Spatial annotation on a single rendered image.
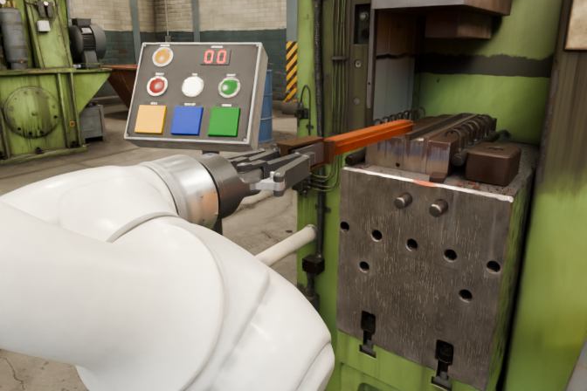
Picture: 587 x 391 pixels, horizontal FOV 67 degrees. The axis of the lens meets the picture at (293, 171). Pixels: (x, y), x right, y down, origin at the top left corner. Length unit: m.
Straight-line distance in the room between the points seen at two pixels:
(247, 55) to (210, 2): 8.33
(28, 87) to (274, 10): 4.61
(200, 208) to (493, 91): 1.15
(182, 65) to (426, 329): 0.90
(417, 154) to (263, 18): 7.72
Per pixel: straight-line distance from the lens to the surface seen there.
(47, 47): 5.61
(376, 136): 0.80
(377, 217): 1.05
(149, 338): 0.24
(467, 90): 1.48
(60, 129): 5.62
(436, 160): 1.02
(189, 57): 1.25
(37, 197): 0.38
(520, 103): 1.45
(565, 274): 1.19
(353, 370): 1.31
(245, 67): 1.18
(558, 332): 1.26
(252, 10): 8.81
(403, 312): 1.12
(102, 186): 0.38
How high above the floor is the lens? 1.19
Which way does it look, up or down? 16 degrees down
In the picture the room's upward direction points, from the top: straight up
